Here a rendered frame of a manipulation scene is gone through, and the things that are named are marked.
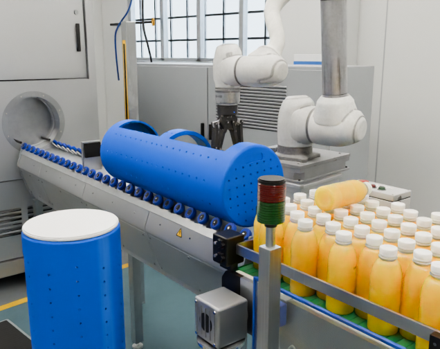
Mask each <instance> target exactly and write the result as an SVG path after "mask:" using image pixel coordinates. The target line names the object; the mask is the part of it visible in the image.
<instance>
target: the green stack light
mask: <svg viewBox="0 0 440 349"><path fill-rule="evenodd" d="M285 213H286V200H285V201H284V202H280V203H265V202H261V201H259V200H257V221H258V222H259V223H261V224H266V225H278V224H283V223H284V222H285Z"/></svg>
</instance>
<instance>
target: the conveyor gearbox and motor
mask: <svg viewBox="0 0 440 349"><path fill-rule="evenodd" d="M247 307H248V301H247V299H245V298H244V297H242V296H240V295H238V294H236V293H234V292H232V291H230V290H229V289H227V288H225V287H220V288H218V289H214V290H212V291H209V292H206V293H204V294H200V295H198V296H196V297H195V333H196V334H197V336H196V342H197V343H198V345H199V346H200V347H201V348H200V349H241V347H242V346H243V345H244V344H245V341H246V337H247V320H248V310H247Z"/></svg>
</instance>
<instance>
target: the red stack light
mask: <svg viewBox="0 0 440 349"><path fill-rule="evenodd" d="M257 199H258V200H259V201H261V202H265V203H280V202H284V201H285V200H286V182H285V183H284V184H281V185H276V186H271V185H264V184H261V183H259V182H257Z"/></svg>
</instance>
